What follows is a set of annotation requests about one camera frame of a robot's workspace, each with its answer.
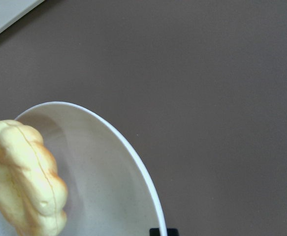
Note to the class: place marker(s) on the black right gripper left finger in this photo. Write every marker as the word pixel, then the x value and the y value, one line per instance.
pixel 154 232

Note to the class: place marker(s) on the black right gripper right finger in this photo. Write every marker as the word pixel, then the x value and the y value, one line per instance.
pixel 172 232

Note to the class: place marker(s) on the glazed ring donut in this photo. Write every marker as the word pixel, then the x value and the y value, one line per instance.
pixel 32 195

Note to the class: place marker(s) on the white round plate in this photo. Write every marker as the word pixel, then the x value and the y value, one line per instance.
pixel 110 192

